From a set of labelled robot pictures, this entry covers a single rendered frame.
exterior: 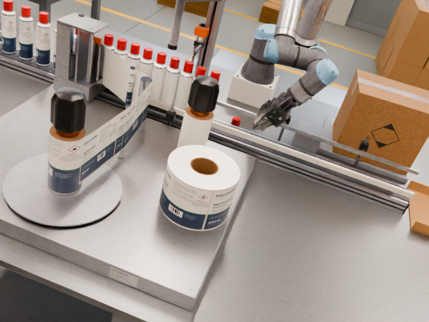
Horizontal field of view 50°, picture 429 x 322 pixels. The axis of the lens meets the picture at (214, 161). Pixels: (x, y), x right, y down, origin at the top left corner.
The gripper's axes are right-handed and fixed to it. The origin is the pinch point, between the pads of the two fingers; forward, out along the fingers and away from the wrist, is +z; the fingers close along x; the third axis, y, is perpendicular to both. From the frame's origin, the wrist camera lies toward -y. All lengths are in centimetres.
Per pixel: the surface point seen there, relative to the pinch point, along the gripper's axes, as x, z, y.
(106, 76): -50, 26, 7
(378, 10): 96, 16, -544
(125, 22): -109, 171, -288
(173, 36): -43.4, 3.2, -8.2
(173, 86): -30.7, 12.0, 1.9
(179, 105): -24.7, 15.8, 2.4
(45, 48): -75, 41, 2
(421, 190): 62, -25, -12
